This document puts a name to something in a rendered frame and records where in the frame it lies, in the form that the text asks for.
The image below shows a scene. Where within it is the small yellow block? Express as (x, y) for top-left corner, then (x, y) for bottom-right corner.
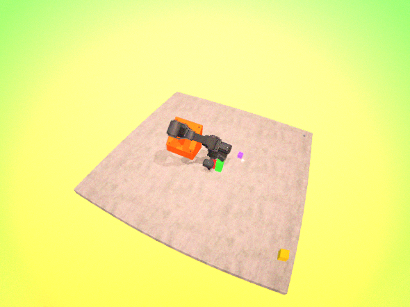
(277, 249), (290, 262)

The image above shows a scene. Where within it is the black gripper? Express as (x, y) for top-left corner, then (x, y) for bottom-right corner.
(202, 149), (217, 170)

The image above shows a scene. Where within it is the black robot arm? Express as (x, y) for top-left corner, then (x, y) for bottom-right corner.
(167, 119), (232, 162)

